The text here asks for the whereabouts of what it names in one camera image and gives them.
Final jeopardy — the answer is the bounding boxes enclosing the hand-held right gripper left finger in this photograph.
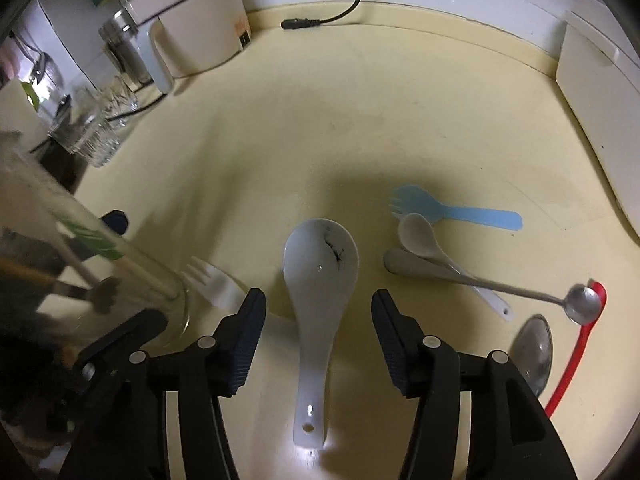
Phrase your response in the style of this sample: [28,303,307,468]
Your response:
[59,287,268,480]

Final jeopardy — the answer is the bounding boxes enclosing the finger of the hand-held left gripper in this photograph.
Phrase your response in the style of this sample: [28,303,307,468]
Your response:
[102,210,130,235]
[75,310,166,381]

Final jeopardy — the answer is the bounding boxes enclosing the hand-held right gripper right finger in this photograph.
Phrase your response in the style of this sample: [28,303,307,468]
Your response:
[371,288,581,480]

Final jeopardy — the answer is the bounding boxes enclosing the chopsticks with green print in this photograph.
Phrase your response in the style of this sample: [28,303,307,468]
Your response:
[15,180,178,301]

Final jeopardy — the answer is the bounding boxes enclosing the metal fork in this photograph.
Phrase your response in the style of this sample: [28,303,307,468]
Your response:
[50,277,122,317]

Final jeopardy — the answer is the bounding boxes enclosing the tall clear glass cup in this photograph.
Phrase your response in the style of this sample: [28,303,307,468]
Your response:
[0,132,192,351]

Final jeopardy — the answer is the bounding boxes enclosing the white plastic spork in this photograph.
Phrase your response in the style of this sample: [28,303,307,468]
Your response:
[181,256,242,311]

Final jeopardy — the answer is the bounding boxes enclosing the white ceramic soup spoon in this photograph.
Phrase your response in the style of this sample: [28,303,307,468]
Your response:
[282,218,360,448]

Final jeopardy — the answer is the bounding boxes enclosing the small long-handled metal spoon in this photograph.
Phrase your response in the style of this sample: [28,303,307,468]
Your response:
[383,248,601,326]

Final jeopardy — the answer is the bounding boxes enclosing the brown wooden chopsticks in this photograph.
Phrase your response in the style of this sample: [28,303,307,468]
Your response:
[0,257,68,288]

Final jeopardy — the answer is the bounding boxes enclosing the small white spoon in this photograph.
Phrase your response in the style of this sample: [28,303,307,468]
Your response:
[398,213,516,322]

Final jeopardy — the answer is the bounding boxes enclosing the blue plastic spork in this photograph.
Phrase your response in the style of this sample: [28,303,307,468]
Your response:
[389,185,523,234]

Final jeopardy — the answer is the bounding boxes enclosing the red plastic spoon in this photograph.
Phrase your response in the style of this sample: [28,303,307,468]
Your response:
[544,280,607,420]

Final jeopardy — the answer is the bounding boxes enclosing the black electric griddle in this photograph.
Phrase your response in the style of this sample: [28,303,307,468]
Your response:
[30,95,96,196]

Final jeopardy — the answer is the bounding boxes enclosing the large ribbed glass tumbler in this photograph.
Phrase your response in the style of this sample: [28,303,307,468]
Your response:
[65,87,123,168]

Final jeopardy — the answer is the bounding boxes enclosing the small glass tumbler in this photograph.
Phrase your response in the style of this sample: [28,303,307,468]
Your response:
[102,75,141,116]

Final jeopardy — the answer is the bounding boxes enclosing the stainless steel canister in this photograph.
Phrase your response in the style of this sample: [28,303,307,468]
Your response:
[98,7,153,88]

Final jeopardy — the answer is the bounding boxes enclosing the cream rice cooker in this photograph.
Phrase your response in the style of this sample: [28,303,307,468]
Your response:
[122,0,251,95]

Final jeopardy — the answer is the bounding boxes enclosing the white cutting board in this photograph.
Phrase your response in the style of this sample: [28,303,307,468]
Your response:
[555,10,640,251]

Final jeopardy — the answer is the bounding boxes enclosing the black kettle cord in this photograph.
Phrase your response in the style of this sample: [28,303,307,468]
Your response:
[107,92,166,128]

